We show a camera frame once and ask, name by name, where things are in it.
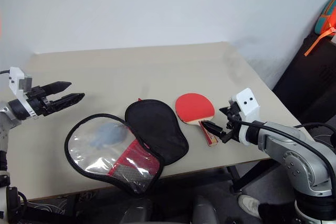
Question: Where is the red table tennis paddle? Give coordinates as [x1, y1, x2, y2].
[174, 92, 221, 147]

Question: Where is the black table leg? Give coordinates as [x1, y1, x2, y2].
[225, 159, 280, 194]

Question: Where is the red mesh pouch bag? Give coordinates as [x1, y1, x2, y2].
[64, 98, 190, 197]

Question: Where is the dark rounded shape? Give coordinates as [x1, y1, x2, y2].
[192, 195, 219, 224]
[122, 205, 148, 224]

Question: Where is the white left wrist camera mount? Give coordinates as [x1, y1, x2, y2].
[8, 67, 37, 118]

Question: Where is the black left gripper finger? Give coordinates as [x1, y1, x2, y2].
[41, 81, 72, 96]
[50, 92, 86, 111]

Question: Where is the teal orange bag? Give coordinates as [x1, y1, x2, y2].
[304, 0, 336, 57]

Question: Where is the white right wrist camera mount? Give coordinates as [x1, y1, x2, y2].
[234, 87, 261, 146]

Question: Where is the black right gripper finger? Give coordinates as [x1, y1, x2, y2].
[201, 120, 227, 137]
[218, 105, 232, 116]

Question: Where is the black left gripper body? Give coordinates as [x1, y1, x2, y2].
[25, 86, 56, 116]

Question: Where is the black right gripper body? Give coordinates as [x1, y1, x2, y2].
[219, 101, 244, 144]

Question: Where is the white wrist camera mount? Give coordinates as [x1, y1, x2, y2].
[234, 87, 261, 146]
[8, 67, 37, 118]

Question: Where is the white shoe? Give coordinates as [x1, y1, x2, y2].
[237, 194, 261, 219]

